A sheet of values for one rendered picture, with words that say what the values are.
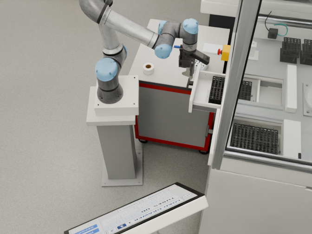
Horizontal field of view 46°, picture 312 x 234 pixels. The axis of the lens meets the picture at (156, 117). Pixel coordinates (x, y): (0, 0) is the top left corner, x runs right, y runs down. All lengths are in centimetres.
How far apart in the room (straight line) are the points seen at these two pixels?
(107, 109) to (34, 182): 104
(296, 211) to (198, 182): 96
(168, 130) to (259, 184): 107
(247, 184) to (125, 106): 79
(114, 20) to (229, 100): 68
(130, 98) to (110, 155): 52
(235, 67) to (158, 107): 133
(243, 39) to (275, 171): 72
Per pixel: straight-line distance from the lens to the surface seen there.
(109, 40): 198
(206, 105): 201
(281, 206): 195
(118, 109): 208
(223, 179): 178
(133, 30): 172
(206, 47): 251
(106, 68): 196
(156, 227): 132
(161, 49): 171
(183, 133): 265
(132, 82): 218
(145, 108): 252
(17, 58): 385
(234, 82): 127
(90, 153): 292
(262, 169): 167
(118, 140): 233
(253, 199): 192
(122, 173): 268
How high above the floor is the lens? 240
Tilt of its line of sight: 51 degrees down
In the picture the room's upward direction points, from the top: 1 degrees counter-clockwise
